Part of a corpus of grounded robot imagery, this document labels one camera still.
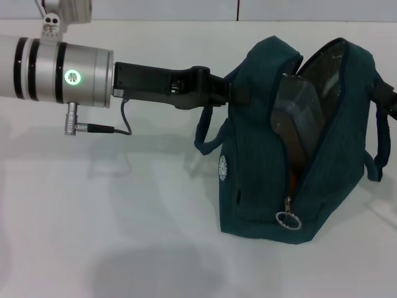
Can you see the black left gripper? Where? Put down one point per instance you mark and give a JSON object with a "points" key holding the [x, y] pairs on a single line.
{"points": [[155, 87]]}

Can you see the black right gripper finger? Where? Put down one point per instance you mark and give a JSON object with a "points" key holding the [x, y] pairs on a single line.
{"points": [[389, 96]]}

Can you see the teal insulated lunch bag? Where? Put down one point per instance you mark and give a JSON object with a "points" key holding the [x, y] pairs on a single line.
{"points": [[257, 155]]}

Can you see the orange pear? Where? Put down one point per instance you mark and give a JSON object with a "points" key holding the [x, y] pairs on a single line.
{"points": [[293, 181]]}

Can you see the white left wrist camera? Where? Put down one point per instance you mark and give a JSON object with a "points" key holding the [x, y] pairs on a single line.
{"points": [[77, 10]]}

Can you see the silver left camera bracket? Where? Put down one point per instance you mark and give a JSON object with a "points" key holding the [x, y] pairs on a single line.
{"points": [[52, 31]]}

